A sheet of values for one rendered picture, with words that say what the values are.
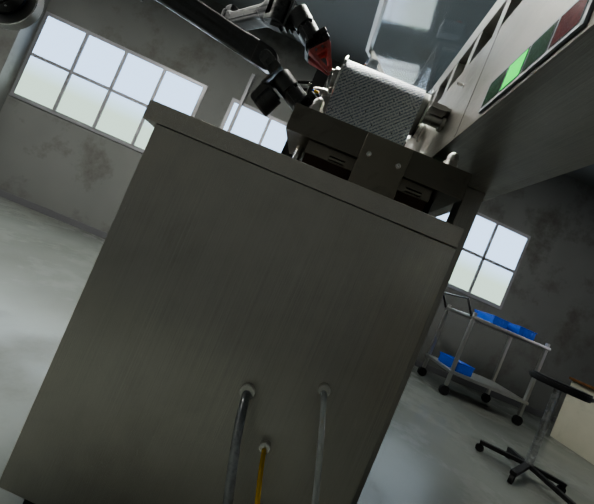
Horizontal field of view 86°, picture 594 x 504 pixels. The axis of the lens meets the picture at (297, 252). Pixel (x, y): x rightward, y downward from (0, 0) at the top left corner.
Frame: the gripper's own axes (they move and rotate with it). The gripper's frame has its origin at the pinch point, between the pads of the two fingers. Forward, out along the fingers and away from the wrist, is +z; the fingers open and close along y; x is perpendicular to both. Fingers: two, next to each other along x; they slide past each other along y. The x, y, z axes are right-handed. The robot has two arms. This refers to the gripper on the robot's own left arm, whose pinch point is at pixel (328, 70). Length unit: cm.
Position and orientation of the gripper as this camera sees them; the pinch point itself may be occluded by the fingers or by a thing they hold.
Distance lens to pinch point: 108.0
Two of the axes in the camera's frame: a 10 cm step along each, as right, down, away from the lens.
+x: 8.9, -4.6, 0.0
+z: 4.6, 8.9, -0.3
